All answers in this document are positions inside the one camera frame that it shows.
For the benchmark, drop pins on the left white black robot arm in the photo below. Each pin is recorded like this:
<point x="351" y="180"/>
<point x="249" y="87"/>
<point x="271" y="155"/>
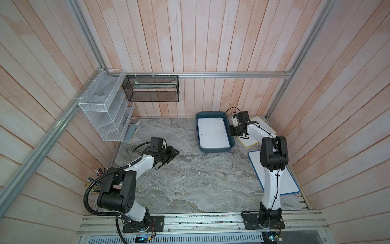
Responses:
<point x="117" y="194"/>

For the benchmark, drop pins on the far right yellow-framed whiteboard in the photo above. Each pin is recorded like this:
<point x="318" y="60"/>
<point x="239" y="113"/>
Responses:
<point x="251" y="140"/>

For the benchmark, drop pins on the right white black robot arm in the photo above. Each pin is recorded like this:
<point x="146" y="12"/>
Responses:
<point x="273" y="159"/>

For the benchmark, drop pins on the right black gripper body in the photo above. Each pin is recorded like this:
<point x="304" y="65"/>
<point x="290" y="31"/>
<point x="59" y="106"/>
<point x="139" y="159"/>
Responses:
<point x="240" y="133"/>

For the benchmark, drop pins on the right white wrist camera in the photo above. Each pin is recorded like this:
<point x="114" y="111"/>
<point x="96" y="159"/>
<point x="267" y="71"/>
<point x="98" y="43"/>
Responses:
<point x="235" y="121"/>

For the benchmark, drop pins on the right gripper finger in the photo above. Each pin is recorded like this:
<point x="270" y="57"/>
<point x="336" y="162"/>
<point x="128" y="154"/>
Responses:
<point x="233" y="131"/>
<point x="252" y="122"/>

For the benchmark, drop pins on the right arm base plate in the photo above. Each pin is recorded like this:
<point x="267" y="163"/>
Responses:
<point x="256" y="221"/>

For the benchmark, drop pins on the aluminium mounting rail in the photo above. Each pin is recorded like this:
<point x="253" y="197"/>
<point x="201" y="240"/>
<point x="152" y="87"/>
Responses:
<point x="301" y="227"/>

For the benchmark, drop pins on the blue-framed whiteboard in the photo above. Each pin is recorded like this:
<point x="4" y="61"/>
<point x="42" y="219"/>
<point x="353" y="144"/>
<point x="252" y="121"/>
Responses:
<point x="288" y="183"/>
<point x="212" y="133"/>

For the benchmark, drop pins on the teal plastic storage box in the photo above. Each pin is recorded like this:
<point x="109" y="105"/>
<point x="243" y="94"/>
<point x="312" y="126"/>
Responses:
<point x="224" y="118"/>

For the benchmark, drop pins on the white wire mesh shelf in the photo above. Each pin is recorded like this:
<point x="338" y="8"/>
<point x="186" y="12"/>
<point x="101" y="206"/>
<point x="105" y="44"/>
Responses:
<point x="106" y="105"/>

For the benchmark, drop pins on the black mesh basket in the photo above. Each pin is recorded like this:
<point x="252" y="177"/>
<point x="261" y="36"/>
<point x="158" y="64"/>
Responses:
<point x="151" y="88"/>

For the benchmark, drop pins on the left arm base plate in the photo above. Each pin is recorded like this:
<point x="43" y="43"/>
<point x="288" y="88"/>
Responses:
<point x="149" y="224"/>

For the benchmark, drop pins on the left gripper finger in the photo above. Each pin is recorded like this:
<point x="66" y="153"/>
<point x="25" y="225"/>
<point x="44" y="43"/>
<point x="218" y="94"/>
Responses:
<point x="166" y="161"/>
<point x="172" y="152"/>

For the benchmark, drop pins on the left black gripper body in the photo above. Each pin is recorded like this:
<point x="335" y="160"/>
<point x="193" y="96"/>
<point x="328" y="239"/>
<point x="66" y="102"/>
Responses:
<point x="164" y="154"/>

